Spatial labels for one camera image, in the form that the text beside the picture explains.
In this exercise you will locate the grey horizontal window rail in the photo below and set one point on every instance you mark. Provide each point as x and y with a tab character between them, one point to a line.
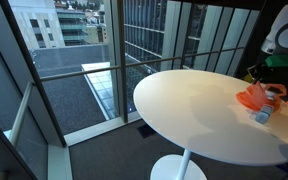
80	73
184	56
20	113

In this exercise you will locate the small blue box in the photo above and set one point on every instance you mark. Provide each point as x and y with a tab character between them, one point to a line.
264	114

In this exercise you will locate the orange plastic bag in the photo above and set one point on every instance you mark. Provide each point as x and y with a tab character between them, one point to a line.
254	96

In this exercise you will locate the white table pedestal base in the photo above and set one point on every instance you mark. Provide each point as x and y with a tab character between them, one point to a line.
177	166

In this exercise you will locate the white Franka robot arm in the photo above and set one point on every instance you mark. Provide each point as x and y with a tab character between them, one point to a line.
287	30

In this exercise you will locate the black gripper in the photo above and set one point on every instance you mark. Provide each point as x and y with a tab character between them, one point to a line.
259	71

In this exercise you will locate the white capped bottle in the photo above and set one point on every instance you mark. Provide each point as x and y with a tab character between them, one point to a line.
269	94

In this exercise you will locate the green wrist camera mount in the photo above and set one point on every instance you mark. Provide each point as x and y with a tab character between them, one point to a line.
284	61

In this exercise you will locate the black floor vent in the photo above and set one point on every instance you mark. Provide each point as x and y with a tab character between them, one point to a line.
146	131

